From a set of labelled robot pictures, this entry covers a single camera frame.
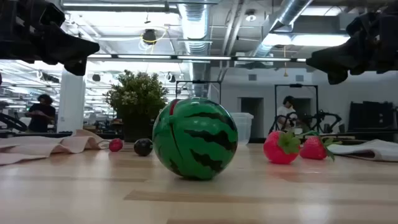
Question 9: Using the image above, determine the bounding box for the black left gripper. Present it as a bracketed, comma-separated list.
[0, 0, 101, 77]

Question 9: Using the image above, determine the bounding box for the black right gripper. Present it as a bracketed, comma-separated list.
[306, 11, 398, 85]

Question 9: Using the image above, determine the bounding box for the red toy strawberry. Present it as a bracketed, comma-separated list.
[295, 130, 343, 161]
[263, 130, 301, 165]

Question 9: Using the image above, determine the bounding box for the small red toy fruit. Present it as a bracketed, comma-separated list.
[108, 138, 124, 153]

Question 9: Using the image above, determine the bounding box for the dark round toy fruit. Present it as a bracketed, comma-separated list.
[133, 138, 154, 157]

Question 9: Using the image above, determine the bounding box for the green toy watermelon ball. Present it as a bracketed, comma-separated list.
[152, 97, 239, 181]

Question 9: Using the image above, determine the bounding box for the clear plastic tupperware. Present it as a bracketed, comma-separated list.
[229, 112, 254, 146]

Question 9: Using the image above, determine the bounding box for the white pillar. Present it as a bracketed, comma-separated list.
[57, 70, 86, 133]

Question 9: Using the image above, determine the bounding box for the black background cabinet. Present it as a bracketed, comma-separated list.
[348, 101, 397, 141]

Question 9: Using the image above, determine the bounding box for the person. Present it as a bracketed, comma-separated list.
[275, 95, 299, 132]
[25, 94, 57, 133]

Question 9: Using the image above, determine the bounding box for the green potted plant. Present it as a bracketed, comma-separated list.
[104, 70, 169, 143]

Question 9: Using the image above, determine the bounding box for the black round ceiling device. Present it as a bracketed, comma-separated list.
[142, 28, 158, 46]

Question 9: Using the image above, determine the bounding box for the grey folded cloth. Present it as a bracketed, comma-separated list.
[326, 139, 398, 163]

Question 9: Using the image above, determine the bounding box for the pink cloth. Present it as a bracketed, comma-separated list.
[0, 129, 121, 166]

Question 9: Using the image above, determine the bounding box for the black background frame stand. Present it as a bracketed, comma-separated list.
[274, 83, 319, 134]

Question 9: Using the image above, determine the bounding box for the silver ventilation duct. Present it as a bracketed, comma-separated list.
[177, 2, 213, 98]
[250, 0, 314, 58]

